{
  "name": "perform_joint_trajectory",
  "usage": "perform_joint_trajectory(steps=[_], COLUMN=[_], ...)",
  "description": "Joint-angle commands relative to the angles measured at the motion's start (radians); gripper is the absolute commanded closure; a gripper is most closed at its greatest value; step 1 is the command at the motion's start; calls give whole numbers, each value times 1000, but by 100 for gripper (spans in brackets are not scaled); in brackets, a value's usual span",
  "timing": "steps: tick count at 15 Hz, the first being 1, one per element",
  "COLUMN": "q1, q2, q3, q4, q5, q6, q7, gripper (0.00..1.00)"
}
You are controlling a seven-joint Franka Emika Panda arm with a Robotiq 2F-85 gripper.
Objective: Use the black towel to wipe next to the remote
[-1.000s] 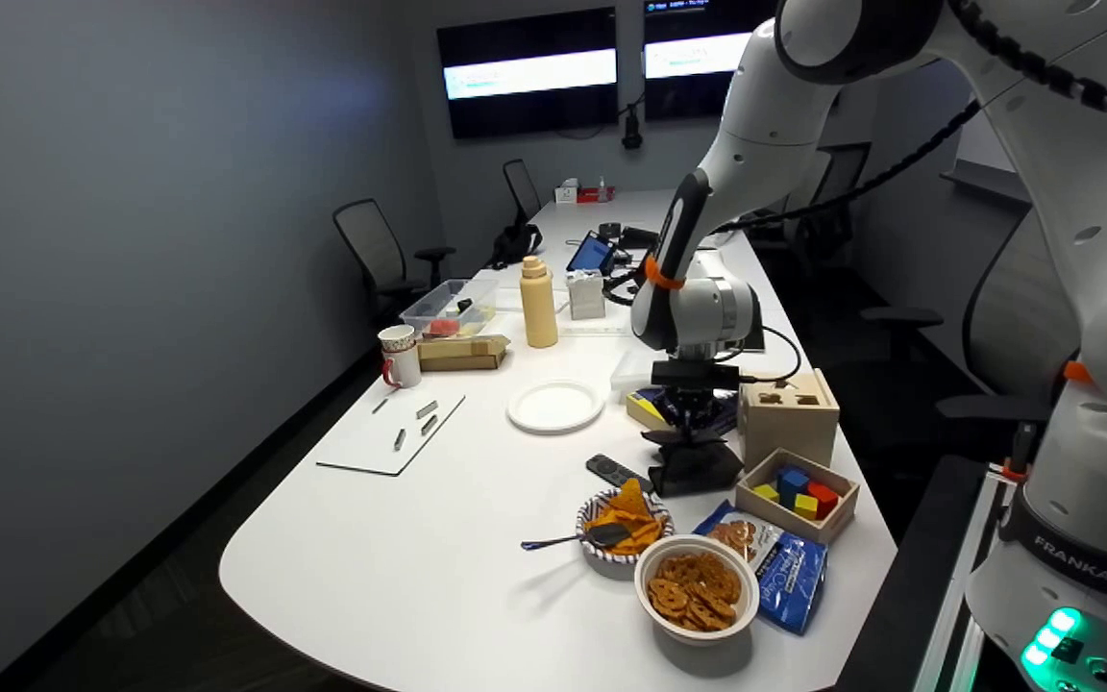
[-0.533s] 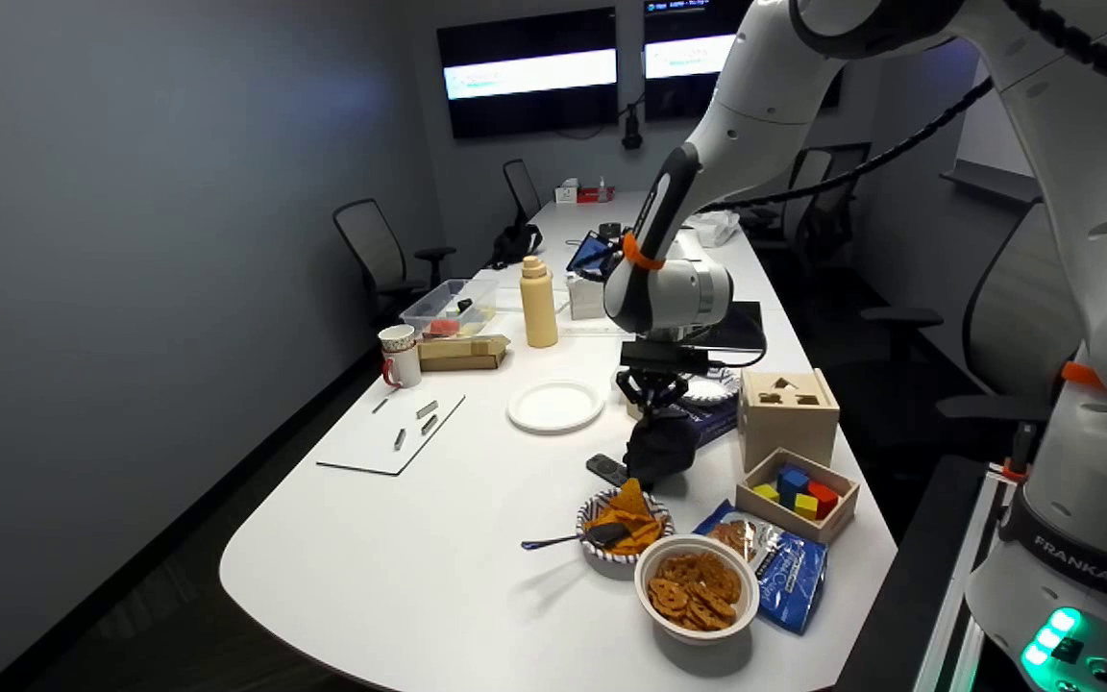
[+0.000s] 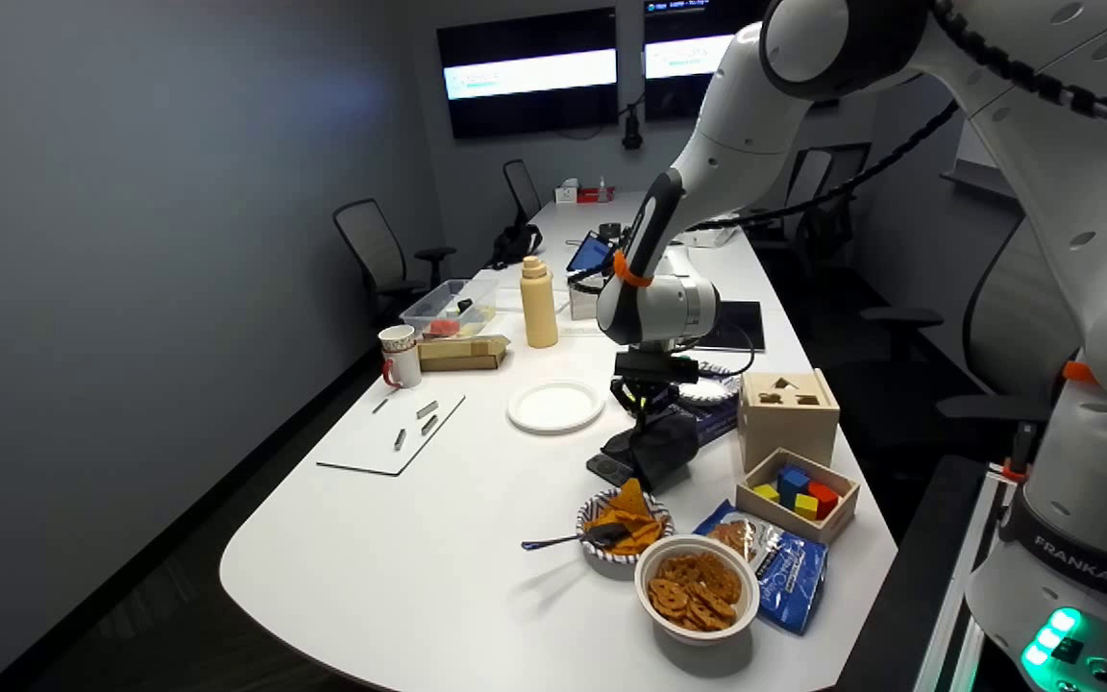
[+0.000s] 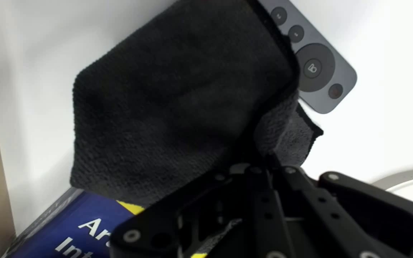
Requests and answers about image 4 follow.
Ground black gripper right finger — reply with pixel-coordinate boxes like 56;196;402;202
274;163;413;258

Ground black towel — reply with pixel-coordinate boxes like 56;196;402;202
68;0;326;212

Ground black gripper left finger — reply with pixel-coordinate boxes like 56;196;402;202
110;162;296;258

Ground grey remote control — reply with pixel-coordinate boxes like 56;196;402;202
256;0;360;116

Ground blue and yellow book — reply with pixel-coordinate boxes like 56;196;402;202
5;188;147;258

